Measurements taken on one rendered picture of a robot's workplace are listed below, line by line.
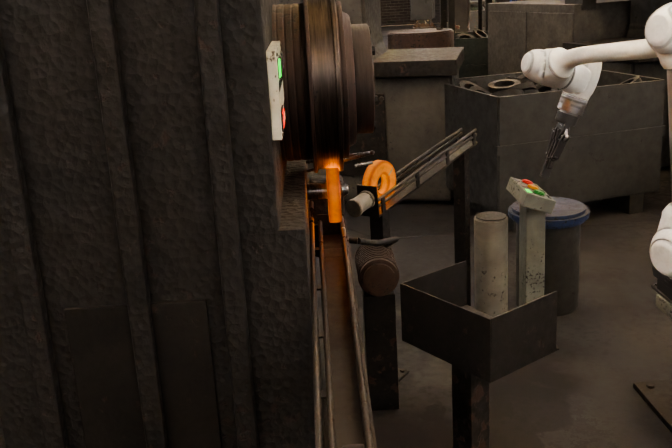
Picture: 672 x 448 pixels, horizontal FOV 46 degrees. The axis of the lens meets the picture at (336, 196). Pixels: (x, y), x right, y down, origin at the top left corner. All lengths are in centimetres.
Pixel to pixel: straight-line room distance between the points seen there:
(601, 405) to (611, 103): 214
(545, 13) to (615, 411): 388
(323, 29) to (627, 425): 155
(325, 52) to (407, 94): 290
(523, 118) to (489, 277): 149
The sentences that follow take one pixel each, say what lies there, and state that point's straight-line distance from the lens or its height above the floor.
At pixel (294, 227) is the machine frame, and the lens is 166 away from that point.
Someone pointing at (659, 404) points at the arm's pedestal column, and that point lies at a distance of 277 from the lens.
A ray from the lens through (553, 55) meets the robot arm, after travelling 267.
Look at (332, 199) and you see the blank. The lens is 205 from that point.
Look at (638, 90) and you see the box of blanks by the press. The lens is 459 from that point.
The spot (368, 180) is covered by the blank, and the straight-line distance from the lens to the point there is 256.
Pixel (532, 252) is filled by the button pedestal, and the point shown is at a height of 37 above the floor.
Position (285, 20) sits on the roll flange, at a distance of 194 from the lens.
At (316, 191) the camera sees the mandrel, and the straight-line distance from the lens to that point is 210.
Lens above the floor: 137
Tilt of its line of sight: 15 degrees down
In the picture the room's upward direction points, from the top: 3 degrees counter-clockwise
